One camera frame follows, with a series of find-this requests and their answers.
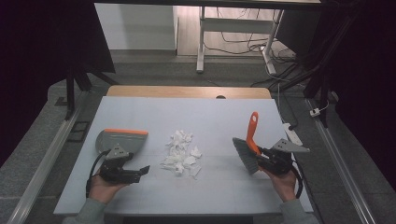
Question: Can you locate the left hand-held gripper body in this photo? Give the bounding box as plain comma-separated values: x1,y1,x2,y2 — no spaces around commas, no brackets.
98,143,142,185

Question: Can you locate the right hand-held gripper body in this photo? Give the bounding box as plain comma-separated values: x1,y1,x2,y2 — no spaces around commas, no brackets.
262,138,311,175

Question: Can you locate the grey brush with orange handle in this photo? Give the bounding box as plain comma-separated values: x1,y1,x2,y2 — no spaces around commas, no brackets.
232,111,263,175

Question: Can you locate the grey dustpan with orange edge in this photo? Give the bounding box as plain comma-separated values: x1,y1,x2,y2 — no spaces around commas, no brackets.
94,128,149,156

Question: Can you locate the pile of white paper scraps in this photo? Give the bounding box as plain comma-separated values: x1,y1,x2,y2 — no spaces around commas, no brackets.
160,129,204,181

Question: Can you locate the person's left hand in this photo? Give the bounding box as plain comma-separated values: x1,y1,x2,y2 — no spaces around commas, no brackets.
88,173,129,205

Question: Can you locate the person's right hand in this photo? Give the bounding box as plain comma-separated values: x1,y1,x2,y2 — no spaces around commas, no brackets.
259,166,299,203

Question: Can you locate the black stand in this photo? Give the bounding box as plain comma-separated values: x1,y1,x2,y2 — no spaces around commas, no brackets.
54,59,120,121
276,18,359,129

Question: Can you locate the dark curtain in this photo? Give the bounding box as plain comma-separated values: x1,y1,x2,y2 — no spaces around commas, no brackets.
0,0,117,166
275,0,396,190

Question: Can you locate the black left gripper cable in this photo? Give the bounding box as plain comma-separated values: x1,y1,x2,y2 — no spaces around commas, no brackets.
85,149,112,199

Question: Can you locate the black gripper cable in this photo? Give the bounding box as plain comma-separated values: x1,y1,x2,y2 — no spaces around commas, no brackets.
290,160,305,200
85,149,112,199

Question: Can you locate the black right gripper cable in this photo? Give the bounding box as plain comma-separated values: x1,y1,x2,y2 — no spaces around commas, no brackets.
290,160,305,200

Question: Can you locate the aluminium rail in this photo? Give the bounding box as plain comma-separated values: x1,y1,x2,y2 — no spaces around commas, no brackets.
6,91,92,224
304,98,377,224

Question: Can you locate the tangle of black floor cables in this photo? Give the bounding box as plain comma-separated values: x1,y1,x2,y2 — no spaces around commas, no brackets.
204,7,302,91

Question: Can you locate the white desk frame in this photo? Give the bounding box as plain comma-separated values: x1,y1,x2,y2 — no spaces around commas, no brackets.
195,6,285,76

